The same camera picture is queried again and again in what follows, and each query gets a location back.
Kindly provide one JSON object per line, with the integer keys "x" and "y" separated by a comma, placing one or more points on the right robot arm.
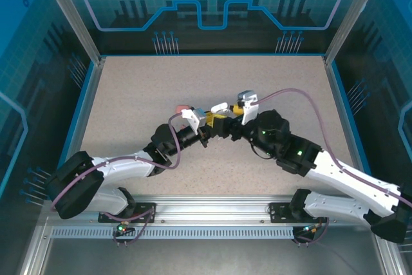
{"x": 347, "y": 175}

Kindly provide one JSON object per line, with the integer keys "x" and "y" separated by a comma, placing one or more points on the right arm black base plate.
{"x": 278, "y": 214}

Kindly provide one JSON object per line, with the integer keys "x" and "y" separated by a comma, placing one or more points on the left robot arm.
{"x": 122, "y": 167}

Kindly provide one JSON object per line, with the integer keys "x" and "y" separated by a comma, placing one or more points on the pink earbud charging case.
{"x": 183, "y": 107}

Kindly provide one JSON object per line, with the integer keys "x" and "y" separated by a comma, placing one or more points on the aluminium frame post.
{"x": 72, "y": 14}
{"x": 354, "y": 14}

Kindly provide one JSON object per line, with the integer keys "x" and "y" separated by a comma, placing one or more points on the aluminium mounting rail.
{"x": 209, "y": 207}

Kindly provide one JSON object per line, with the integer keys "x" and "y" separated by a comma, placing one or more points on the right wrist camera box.
{"x": 249, "y": 107}

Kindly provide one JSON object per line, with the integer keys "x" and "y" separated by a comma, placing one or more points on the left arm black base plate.
{"x": 145, "y": 211}

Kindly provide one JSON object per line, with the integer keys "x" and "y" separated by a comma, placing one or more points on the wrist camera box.
{"x": 249, "y": 107}
{"x": 194, "y": 118}

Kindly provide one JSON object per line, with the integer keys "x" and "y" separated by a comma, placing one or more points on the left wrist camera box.
{"x": 194, "y": 118}

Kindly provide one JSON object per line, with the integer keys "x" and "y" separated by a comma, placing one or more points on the aluminium table side rail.
{"x": 78, "y": 127}

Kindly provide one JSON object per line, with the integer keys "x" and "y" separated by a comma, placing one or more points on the grey metal shelf panel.
{"x": 209, "y": 259}

